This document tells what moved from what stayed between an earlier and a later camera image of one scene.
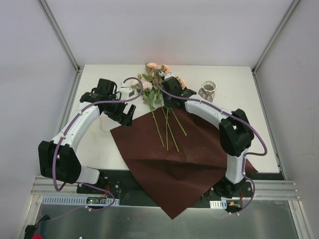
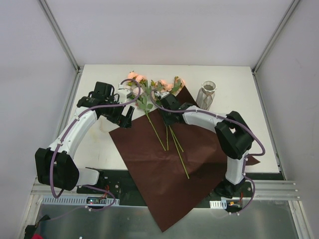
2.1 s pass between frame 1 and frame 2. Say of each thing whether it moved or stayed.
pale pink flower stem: moved
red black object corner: stayed
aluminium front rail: stayed
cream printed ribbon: stayed
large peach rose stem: moved
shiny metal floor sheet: stayed
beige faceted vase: stayed
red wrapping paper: moved
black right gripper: moved
